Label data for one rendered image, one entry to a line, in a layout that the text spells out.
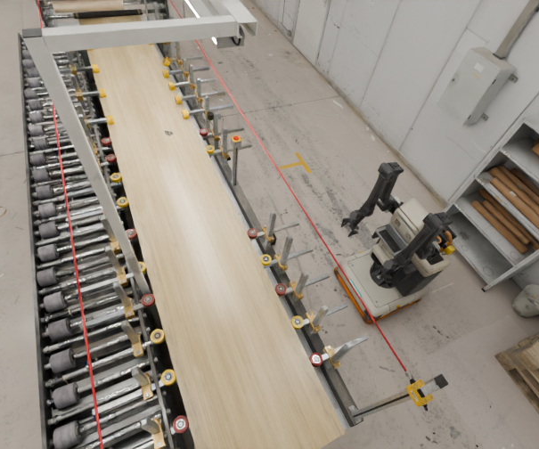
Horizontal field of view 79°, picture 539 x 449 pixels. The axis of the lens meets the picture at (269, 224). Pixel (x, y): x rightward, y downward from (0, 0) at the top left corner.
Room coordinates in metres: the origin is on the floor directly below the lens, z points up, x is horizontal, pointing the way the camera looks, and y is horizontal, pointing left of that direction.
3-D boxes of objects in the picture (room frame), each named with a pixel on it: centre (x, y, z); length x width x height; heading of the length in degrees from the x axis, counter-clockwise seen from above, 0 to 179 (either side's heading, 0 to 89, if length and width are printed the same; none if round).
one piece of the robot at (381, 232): (1.52, -0.93, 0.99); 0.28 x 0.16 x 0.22; 33
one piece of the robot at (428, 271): (1.72, -1.25, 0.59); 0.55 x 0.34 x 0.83; 33
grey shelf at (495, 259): (2.36, -2.31, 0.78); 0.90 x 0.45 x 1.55; 33
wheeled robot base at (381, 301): (1.67, -1.17, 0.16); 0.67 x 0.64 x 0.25; 123
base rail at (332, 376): (2.47, 0.63, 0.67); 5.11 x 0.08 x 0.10; 33
